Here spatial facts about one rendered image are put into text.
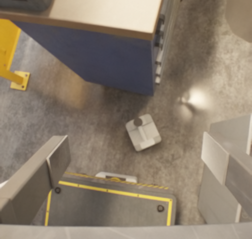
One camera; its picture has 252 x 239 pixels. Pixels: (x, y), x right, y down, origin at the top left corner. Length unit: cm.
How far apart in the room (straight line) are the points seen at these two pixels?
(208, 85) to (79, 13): 108
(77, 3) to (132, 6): 11
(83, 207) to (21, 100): 101
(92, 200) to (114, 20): 87
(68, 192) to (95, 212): 18
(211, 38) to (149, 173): 105
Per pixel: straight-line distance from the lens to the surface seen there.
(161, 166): 127
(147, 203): 99
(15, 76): 164
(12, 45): 165
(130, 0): 40
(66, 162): 17
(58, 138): 16
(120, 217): 103
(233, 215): 82
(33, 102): 159
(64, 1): 44
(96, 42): 60
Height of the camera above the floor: 125
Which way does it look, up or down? 78 degrees down
